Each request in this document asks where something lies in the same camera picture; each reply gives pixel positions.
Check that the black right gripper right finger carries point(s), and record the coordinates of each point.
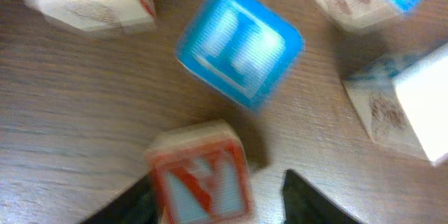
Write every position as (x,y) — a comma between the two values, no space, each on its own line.
(305,204)

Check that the blue letter H block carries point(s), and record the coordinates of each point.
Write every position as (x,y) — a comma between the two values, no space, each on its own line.
(241,48)

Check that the natural block red print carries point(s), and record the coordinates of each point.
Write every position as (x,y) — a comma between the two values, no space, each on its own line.
(401,99)

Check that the red letter A block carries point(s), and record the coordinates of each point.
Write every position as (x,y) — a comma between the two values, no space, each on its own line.
(200,175)

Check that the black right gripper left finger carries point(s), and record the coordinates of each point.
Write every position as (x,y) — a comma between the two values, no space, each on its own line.
(137,205)

